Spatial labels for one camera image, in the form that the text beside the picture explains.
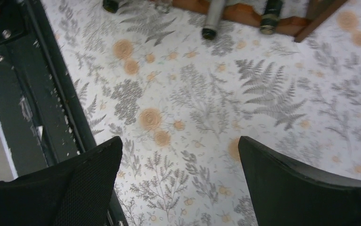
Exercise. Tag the clear bottle black cap front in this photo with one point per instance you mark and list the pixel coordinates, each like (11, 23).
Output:
(271, 16)

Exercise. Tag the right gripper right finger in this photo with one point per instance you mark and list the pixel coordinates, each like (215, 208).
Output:
(288, 192)

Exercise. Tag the green wine bottle brown label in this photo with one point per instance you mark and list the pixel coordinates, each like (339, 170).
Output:
(111, 6)

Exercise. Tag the brown wooden wine rack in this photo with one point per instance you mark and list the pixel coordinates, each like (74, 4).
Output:
(299, 28)

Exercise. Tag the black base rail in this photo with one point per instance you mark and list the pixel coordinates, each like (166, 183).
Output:
(40, 113)

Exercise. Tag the floral tablecloth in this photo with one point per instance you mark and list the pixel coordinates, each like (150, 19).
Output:
(180, 103)

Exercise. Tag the green wine bottle silver neck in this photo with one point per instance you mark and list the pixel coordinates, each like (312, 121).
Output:
(213, 18)

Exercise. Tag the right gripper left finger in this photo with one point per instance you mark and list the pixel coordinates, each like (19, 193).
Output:
(75, 192)

